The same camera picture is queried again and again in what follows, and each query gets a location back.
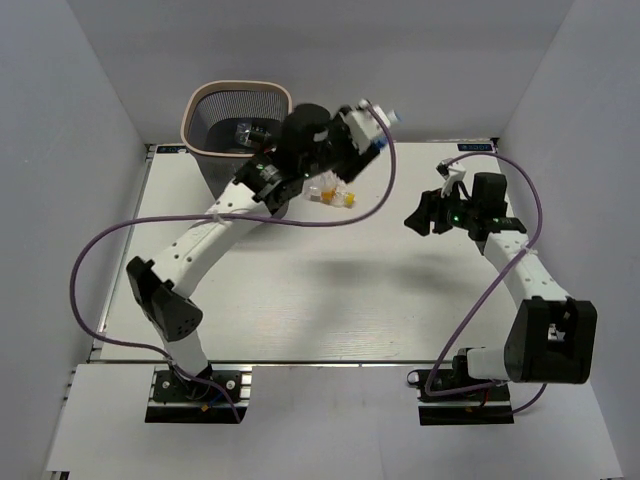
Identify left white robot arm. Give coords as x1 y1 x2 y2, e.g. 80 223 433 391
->
126 101 398 399

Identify grey mesh waste bin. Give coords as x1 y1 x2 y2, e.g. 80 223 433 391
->
180 80 293 199

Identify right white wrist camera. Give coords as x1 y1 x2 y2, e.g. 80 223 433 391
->
436 159 467 198

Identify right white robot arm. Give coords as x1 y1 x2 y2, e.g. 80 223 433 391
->
404 173 597 399

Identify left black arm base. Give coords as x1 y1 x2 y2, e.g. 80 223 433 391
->
145 364 252 425

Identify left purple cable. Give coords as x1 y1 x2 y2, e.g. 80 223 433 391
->
69 107 399 424

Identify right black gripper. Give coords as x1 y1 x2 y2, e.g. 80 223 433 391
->
404 182 480 237

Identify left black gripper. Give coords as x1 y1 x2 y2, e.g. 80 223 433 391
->
300 104 380 184

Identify clear bottle blue label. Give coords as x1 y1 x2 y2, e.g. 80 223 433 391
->
372 105 401 150

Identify clear bottle orange cap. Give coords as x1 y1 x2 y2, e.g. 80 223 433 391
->
303 172 356 208

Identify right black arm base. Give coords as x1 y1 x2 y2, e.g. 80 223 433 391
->
407 369 514 427

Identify clear bottle black label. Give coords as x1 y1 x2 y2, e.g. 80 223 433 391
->
234 120 273 149

